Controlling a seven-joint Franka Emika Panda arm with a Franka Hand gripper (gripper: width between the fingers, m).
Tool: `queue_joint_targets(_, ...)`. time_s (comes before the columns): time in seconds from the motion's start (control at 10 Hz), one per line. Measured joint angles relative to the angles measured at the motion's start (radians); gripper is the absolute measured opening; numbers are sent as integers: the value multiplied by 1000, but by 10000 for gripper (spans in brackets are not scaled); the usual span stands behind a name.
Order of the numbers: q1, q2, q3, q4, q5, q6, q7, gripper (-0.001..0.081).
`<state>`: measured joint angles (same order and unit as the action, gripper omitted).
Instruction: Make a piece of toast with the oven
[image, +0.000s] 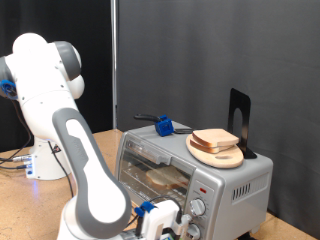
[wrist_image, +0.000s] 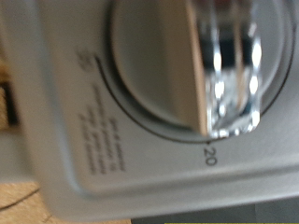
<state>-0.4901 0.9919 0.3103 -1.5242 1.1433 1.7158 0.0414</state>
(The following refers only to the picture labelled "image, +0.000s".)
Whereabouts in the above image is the silver oven knob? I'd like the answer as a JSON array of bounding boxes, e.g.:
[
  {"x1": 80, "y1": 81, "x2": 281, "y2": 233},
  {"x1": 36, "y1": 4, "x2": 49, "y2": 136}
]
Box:
[
  {"x1": 186, "y1": 223, "x2": 202, "y2": 240},
  {"x1": 188, "y1": 198, "x2": 207, "y2": 218}
]

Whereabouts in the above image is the black metal bookend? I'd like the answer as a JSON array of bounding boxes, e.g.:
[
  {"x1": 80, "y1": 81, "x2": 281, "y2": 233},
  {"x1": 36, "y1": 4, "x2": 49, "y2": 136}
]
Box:
[{"x1": 227, "y1": 87, "x2": 258, "y2": 160}]

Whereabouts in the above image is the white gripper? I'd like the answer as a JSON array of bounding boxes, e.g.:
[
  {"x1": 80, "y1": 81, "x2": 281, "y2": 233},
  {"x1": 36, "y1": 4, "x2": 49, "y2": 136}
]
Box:
[{"x1": 139, "y1": 199, "x2": 194, "y2": 240}]

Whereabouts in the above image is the vertical metal pole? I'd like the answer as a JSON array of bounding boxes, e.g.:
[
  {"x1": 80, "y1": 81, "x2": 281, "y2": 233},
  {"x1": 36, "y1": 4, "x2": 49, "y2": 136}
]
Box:
[{"x1": 110, "y1": 0, "x2": 118, "y2": 130}]

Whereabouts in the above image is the glass oven door with handle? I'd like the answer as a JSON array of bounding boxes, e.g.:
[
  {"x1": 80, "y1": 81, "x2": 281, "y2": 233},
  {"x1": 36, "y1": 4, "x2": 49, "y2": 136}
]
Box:
[{"x1": 115, "y1": 133, "x2": 197, "y2": 216}]

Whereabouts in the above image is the metal wire oven rack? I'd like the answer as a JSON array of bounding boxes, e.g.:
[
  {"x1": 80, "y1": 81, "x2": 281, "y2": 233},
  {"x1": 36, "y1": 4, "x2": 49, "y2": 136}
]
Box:
[{"x1": 120, "y1": 159, "x2": 191, "y2": 208}]

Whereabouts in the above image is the round wooden cutting board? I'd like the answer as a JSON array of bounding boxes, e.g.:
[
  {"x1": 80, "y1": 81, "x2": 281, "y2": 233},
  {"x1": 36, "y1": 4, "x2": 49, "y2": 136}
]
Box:
[{"x1": 185, "y1": 134, "x2": 245, "y2": 169}]

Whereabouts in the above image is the black camera cable with clips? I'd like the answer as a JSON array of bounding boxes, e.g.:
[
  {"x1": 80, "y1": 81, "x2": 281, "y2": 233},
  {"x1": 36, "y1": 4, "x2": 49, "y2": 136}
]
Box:
[{"x1": 0, "y1": 79, "x2": 184, "y2": 238}]

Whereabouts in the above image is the black base cable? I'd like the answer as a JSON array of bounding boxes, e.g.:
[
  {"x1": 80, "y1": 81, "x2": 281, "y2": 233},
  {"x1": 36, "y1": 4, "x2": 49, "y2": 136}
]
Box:
[
  {"x1": 0, "y1": 154, "x2": 33, "y2": 164},
  {"x1": 0, "y1": 163, "x2": 28, "y2": 171}
]

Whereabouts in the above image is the silver toaster oven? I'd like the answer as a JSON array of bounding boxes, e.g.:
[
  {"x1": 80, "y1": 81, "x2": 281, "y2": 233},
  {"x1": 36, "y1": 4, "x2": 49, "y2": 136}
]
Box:
[{"x1": 114, "y1": 120, "x2": 274, "y2": 240}]

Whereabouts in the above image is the metal spatula with blue block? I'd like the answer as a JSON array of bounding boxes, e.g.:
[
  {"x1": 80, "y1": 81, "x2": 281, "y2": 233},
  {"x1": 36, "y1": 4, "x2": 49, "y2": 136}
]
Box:
[{"x1": 133, "y1": 113, "x2": 201, "y2": 138}]

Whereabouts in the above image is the black backdrop curtain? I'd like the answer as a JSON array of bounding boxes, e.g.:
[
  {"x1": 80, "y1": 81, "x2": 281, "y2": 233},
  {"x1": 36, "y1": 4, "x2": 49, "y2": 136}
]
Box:
[{"x1": 0, "y1": 0, "x2": 114, "y2": 153}]

